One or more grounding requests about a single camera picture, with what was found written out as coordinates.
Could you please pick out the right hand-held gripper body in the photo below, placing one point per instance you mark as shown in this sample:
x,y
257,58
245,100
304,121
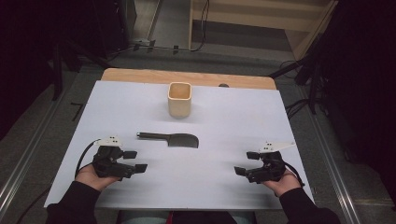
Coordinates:
x,y
269,169

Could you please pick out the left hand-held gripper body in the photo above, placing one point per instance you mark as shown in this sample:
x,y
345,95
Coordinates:
x,y
107,163

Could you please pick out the beige square holder cup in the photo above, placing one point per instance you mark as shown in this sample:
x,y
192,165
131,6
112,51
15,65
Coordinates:
x,y
179,107

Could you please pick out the person's right hand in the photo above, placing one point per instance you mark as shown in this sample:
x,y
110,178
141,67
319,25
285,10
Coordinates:
x,y
285,185

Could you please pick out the person's left hand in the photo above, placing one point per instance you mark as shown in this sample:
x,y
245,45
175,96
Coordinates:
x,y
88,179

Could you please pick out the white board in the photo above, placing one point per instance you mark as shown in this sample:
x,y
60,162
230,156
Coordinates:
x,y
218,124

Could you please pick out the person's legs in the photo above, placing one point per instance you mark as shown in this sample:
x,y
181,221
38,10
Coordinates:
x,y
140,219

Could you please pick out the wooden table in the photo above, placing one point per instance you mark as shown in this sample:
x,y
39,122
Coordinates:
x,y
186,77

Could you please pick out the black metal stand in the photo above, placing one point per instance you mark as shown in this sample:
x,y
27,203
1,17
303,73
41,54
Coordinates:
x,y
313,77
57,71

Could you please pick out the dark curtain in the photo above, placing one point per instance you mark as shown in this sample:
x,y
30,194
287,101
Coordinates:
x,y
367,77
21,46

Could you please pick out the light wooden shelf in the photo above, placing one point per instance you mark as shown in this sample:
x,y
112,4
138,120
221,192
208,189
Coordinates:
x,y
249,19

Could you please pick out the metal floor rail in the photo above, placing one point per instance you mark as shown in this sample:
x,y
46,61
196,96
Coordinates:
x,y
334,174
25,168

